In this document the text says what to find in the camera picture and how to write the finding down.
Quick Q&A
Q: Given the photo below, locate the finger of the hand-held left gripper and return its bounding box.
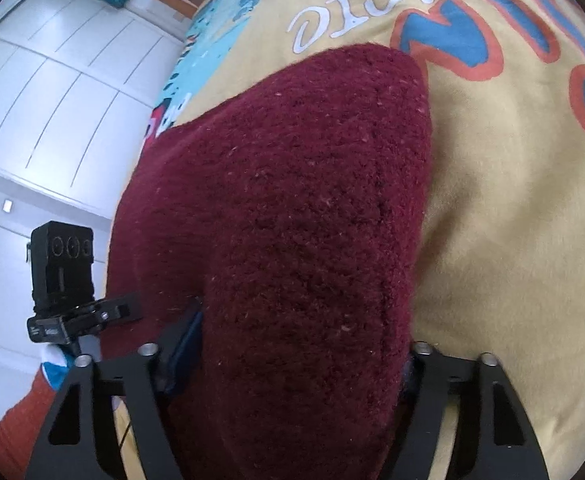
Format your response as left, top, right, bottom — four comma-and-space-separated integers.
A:
70, 294, 142, 335

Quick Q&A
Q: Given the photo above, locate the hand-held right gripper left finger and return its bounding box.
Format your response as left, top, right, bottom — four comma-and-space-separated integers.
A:
25, 297, 204, 480

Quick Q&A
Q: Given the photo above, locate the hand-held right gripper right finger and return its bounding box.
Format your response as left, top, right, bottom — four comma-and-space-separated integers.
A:
380, 342, 548, 480

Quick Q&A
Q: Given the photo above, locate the dark red knit sweater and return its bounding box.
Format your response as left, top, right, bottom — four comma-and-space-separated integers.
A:
100, 43, 433, 480

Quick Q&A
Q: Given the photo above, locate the white wardrobe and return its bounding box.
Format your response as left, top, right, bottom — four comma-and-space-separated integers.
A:
0, 0, 189, 221

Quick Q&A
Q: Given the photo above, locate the yellow printed blanket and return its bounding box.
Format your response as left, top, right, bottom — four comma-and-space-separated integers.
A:
0, 0, 585, 480

